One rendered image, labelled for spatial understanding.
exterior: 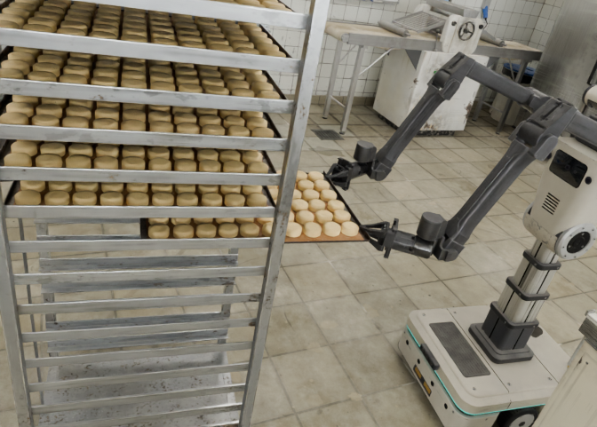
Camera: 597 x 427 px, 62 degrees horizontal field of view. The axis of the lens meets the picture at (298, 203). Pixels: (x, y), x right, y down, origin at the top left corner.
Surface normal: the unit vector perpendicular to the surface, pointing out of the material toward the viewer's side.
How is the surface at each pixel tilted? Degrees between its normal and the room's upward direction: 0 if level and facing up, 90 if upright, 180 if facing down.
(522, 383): 0
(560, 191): 90
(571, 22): 90
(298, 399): 0
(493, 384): 0
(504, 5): 90
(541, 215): 90
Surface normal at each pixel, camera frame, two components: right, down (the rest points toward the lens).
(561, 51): -0.91, 0.06
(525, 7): 0.39, 0.51
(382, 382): 0.17, -0.86
